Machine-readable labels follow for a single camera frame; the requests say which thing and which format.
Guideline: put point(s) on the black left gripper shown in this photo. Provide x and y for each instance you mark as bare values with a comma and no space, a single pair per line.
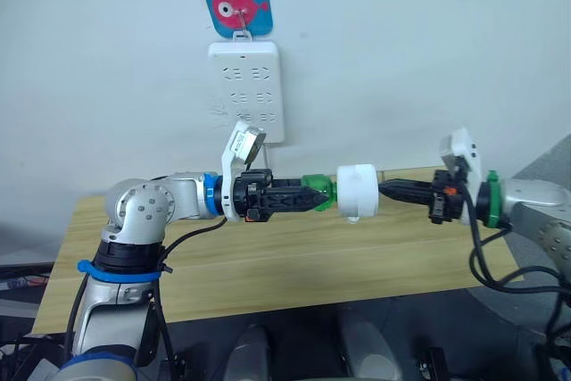
252,196

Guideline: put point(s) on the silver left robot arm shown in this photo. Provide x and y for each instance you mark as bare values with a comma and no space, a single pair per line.
143,211

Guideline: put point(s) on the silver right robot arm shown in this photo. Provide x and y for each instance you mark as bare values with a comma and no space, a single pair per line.
535,202

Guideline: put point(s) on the green liquid bottle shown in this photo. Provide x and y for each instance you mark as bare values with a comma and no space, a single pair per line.
325,189

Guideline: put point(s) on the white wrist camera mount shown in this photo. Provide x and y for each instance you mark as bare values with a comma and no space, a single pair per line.
241,142
466,153

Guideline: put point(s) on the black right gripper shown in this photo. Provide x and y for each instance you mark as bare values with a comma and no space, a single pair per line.
444,198

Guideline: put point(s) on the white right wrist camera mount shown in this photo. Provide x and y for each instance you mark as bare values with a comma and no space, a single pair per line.
466,153

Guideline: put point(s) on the white mosquito repellent heater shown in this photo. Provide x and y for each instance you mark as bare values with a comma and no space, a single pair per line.
357,191

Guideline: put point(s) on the grey rounded robot leg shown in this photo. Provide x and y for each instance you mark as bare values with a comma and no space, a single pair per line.
368,345
247,354

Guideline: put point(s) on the white power strip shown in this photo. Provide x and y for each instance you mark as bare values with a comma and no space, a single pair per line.
245,86

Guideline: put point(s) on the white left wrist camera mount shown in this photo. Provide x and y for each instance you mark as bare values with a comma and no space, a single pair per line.
241,142

